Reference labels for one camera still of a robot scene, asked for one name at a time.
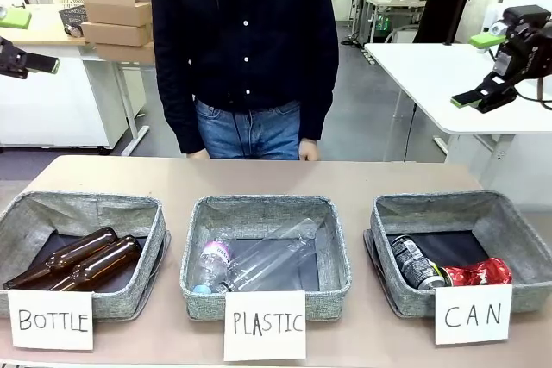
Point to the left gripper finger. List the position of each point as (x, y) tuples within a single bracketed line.
[(41, 68), (41, 60)]

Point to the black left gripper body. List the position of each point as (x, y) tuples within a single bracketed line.
[(10, 60)]

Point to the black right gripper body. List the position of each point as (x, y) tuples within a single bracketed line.
[(528, 49)]

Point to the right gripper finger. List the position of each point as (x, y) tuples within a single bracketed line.
[(470, 94), (496, 101)]

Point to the crushed red aluminium can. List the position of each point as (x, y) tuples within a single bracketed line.
[(478, 273)]

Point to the black aluminium can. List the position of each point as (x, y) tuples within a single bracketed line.
[(409, 258)]

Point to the brown glass bottle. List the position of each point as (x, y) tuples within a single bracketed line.
[(64, 258), (103, 262)]

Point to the large clear plastic bottle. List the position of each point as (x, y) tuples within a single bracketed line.
[(276, 251)]

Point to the small purple-label plastic bottle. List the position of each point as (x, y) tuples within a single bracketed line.
[(213, 262)]

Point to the person's right forearm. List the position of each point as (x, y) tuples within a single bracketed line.
[(181, 122)]

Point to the person's left forearm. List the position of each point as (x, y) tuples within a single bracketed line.
[(321, 114)]

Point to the black plastic mesh basket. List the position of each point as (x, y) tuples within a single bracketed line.
[(72, 19)]

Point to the grey fabric basket can label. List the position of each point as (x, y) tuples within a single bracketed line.
[(431, 213)]

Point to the white paper sign CAN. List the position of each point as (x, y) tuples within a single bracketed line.
[(473, 314)]

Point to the grey fabric basket plastic label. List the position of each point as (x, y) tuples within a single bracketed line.
[(263, 213)]

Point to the grey fabric basket bottle label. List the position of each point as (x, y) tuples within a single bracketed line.
[(129, 299)]

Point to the person's left hand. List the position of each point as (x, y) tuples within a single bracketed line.
[(309, 150)]

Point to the person's right hand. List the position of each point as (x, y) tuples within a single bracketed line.
[(197, 155)]

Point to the wooden top desk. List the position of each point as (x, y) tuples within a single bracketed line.
[(64, 96)]

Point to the white table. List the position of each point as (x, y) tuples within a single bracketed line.
[(431, 79)]

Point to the tape roll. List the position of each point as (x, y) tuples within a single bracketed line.
[(73, 31)]

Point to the flat closed cardboard box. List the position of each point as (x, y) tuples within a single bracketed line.
[(116, 34), (125, 53)]

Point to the open cardboard box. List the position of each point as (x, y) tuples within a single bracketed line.
[(116, 1)]

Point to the background grey workbench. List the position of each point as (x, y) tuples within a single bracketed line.
[(388, 1)]

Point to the person in dark shirt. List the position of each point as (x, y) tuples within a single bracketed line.
[(241, 40)]

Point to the white paper sign BOTTLE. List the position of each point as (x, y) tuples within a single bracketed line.
[(51, 319)]

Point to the white paper sign PLASTIC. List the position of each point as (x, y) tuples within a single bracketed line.
[(265, 326)]

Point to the green right wrist camera block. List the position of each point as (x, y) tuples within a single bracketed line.
[(483, 39)]

